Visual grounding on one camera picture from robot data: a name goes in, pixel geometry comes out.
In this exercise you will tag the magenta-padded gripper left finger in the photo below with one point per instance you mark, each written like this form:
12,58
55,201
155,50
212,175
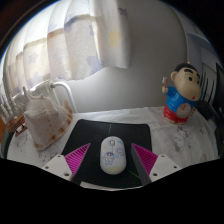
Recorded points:
76,158

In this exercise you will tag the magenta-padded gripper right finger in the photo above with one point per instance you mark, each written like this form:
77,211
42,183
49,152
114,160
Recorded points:
146,160

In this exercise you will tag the white cartoon-print computer mouse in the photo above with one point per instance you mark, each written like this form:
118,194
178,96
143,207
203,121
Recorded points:
112,155

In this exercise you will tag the black mouse pad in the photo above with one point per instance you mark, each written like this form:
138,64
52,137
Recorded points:
90,133

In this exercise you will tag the white printed tablecloth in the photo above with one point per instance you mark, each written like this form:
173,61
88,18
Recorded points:
176,140

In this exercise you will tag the large white conch shell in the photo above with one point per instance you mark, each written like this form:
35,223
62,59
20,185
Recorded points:
45,121

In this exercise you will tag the white radiator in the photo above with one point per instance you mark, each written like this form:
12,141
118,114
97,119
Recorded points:
65,88

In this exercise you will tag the cartoon boy figurine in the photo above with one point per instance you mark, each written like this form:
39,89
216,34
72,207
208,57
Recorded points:
181,96

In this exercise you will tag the black monitor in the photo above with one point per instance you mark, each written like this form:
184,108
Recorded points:
220,90

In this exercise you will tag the sheer white star-print curtain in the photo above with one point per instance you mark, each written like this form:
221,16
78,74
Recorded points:
66,43

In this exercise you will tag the white wall shelf unit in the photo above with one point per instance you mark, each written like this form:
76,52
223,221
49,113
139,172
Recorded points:
206,43

